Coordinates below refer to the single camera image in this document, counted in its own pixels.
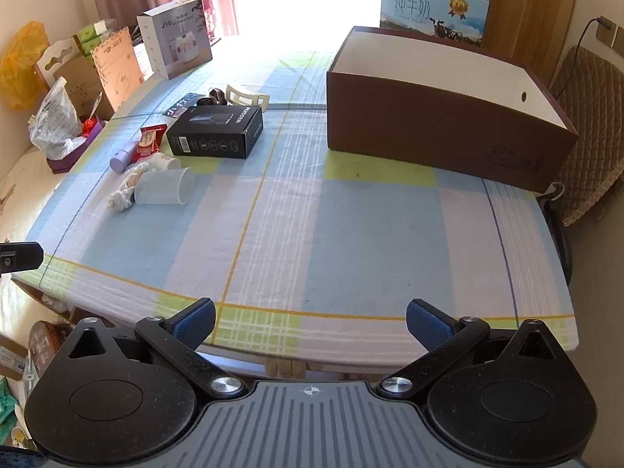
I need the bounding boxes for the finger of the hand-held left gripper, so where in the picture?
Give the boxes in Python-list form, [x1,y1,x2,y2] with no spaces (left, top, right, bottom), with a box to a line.
[0,241,44,275]

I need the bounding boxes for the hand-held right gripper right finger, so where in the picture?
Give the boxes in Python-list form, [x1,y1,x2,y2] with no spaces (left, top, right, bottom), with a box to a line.
[380,298,566,398]

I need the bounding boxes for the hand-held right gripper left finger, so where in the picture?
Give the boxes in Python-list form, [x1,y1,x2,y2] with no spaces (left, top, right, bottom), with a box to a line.
[61,297,247,398]

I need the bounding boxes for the purple bottle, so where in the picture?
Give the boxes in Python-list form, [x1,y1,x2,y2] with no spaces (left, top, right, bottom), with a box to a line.
[109,139,142,173]

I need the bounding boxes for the clear plastic cup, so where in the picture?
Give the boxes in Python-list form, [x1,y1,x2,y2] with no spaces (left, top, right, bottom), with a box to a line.
[133,167,192,206]

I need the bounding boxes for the small white bottle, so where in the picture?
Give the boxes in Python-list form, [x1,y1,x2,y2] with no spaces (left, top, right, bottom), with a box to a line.
[149,152,185,171]

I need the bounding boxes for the red snack packet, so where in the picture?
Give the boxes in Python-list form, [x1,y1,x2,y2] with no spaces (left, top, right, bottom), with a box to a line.
[133,124,169,163]

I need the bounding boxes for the black product box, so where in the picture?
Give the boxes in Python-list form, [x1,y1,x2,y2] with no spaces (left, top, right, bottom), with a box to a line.
[166,104,264,160]

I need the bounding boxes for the brown storage box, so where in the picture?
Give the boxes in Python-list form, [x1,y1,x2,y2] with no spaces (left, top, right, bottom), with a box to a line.
[326,26,580,195]

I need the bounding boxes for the cotton swab box blue label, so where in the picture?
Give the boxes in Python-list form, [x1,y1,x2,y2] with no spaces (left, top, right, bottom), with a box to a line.
[163,92,203,119]

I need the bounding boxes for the brown scrunchie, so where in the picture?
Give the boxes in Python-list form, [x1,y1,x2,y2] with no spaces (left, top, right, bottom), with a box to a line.
[196,85,230,107]

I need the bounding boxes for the cream hair claw clip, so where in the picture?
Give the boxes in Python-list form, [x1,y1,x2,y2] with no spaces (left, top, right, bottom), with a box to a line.
[225,84,270,112]

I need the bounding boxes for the purple box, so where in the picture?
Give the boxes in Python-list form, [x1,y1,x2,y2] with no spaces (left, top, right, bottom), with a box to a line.
[46,117,105,174]

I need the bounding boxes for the clear plastic bag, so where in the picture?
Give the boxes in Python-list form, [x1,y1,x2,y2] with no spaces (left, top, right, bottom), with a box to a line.
[28,77,83,161]

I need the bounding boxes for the yellow plastic bag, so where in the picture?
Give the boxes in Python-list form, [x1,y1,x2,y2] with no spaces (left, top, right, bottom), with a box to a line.
[0,21,50,112]

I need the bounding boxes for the green tissue packs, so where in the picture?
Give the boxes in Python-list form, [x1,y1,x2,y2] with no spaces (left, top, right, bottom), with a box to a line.
[73,19,118,55]

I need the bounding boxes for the chair with quilted cover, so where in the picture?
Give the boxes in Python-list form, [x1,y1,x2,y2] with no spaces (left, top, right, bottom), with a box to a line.
[541,45,624,286]

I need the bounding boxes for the white humidifier box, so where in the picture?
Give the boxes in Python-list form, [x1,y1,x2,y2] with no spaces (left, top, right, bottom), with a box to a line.
[136,0,214,81]

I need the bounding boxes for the dark red gift box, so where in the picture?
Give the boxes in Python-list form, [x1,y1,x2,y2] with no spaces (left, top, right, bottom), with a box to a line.
[200,0,221,44]

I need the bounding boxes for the blue milk carton box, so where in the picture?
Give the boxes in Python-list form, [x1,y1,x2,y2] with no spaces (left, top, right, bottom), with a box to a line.
[379,0,491,48]

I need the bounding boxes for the wooden cabinet panel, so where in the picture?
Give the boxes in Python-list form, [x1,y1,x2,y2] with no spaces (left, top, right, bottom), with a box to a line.
[480,0,581,89]

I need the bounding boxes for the brown cardboard box with handle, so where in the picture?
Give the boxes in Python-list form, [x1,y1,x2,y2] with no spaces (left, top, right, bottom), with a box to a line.
[33,36,115,120]

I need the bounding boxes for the black cable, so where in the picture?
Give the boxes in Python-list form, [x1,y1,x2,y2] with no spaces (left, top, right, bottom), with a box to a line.
[553,17,605,98]

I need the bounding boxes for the wall socket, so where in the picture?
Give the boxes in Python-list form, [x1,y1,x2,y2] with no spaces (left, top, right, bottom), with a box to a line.
[597,14,624,50]

